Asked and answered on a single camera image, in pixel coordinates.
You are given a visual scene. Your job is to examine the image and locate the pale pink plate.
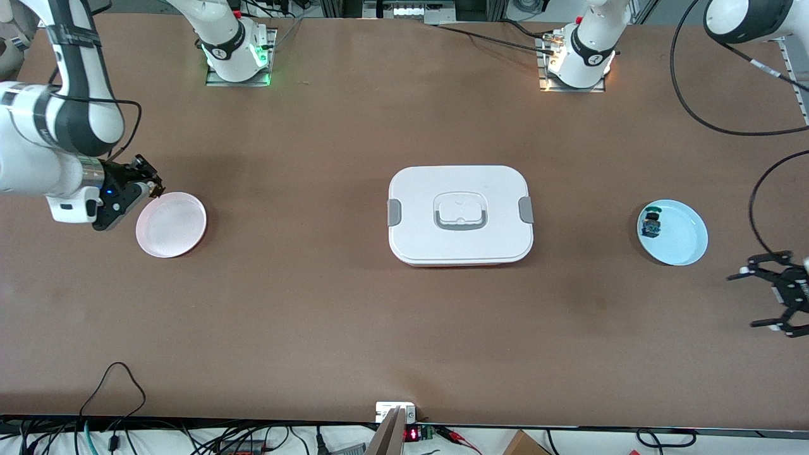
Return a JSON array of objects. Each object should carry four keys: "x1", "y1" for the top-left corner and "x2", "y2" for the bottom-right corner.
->
[{"x1": 135, "y1": 191, "x2": 207, "y2": 258}]

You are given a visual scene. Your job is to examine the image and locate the light blue plate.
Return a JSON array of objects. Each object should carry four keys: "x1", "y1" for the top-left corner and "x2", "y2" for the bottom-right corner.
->
[{"x1": 636, "y1": 199, "x2": 709, "y2": 266}]

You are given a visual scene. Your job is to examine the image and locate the white lunch box grey clips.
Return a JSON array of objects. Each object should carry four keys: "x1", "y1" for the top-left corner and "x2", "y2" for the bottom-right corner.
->
[{"x1": 387, "y1": 165, "x2": 535, "y2": 268}]

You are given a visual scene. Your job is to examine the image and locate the brown cardboard box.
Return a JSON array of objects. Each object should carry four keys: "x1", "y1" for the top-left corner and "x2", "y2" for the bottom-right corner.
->
[{"x1": 502, "y1": 430, "x2": 552, "y2": 455}]

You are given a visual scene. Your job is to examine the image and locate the small white box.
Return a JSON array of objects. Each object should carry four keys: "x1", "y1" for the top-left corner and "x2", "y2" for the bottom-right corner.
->
[{"x1": 375, "y1": 402, "x2": 417, "y2": 423}]

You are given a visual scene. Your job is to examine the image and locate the grey metal bar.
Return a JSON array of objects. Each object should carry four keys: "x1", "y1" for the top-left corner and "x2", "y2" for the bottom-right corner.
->
[{"x1": 365, "y1": 406, "x2": 406, "y2": 455}]

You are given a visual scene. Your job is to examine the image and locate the red clip leads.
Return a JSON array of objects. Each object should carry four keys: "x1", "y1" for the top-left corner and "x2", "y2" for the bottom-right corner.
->
[{"x1": 435, "y1": 426, "x2": 482, "y2": 454}]

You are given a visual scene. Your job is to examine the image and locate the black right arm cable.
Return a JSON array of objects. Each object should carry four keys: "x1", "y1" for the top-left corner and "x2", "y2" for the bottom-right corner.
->
[{"x1": 47, "y1": 66, "x2": 143, "y2": 160}]

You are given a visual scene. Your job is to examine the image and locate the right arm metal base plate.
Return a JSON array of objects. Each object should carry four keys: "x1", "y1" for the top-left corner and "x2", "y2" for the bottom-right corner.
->
[{"x1": 205, "y1": 27, "x2": 277, "y2": 87}]

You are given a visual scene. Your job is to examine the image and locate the black looped cable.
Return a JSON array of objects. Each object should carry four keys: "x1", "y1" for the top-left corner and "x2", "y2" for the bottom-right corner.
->
[{"x1": 79, "y1": 361, "x2": 147, "y2": 451}]

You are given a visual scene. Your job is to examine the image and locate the aluminium frame rail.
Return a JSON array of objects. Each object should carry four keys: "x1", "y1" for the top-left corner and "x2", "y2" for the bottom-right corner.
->
[{"x1": 774, "y1": 35, "x2": 809, "y2": 127}]

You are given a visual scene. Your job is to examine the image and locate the black cable with white tag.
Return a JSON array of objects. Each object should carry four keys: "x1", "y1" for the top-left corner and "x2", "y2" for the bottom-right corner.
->
[{"x1": 721, "y1": 35, "x2": 809, "y2": 86}]

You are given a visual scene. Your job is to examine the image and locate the thin grey cable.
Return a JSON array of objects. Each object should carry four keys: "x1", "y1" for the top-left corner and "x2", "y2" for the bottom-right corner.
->
[{"x1": 272, "y1": 16, "x2": 305, "y2": 48}]

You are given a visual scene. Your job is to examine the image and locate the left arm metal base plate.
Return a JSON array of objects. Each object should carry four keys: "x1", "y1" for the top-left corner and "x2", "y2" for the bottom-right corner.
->
[{"x1": 537, "y1": 28, "x2": 606, "y2": 94}]

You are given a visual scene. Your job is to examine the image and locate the black cable across table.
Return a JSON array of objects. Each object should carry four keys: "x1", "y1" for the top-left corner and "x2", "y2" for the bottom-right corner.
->
[{"x1": 435, "y1": 23, "x2": 558, "y2": 55}]

